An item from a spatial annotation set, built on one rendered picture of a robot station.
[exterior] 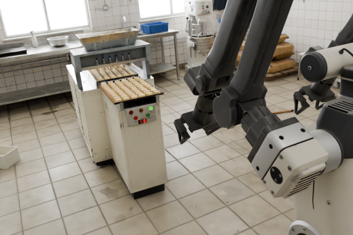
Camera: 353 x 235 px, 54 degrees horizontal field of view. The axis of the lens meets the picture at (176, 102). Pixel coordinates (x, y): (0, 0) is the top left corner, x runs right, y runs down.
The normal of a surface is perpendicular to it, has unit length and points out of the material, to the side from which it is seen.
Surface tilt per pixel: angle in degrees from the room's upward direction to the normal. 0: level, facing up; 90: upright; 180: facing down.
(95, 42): 115
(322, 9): 90
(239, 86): 79
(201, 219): 0
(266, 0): 91
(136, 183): 90
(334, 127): 58
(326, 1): 90
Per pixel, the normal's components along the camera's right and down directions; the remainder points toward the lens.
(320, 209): -0.86, 0.40
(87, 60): 0.39, 0.29
